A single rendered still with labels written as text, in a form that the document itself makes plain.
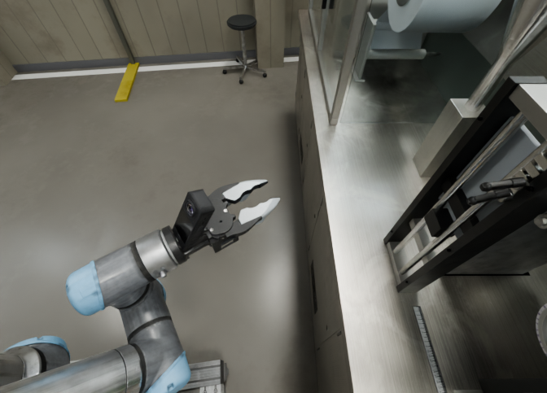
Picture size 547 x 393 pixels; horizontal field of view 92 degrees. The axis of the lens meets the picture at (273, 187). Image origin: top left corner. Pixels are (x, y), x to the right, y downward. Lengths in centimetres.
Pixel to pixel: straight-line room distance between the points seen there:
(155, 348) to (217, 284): 125
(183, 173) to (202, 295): 99
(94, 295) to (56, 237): 187
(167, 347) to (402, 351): 55
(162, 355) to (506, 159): 63
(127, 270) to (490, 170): 62
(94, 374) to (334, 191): 77
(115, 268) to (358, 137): 96
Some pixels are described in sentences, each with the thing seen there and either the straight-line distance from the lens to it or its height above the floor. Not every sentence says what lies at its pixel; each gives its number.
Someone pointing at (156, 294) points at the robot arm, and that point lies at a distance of 57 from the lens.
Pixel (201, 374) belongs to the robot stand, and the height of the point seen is 23.
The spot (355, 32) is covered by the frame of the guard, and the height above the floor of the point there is 127.
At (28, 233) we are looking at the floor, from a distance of 250.
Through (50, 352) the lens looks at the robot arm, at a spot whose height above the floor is 101.
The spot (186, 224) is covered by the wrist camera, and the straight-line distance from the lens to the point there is 44.
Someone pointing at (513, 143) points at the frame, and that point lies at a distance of 56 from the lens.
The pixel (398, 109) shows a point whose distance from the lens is 124.
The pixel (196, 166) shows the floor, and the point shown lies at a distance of 228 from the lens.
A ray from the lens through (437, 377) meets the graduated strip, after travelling 84.
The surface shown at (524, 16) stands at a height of 142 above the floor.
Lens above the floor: 165
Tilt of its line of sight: 54 degrees down
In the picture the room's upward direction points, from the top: straight up
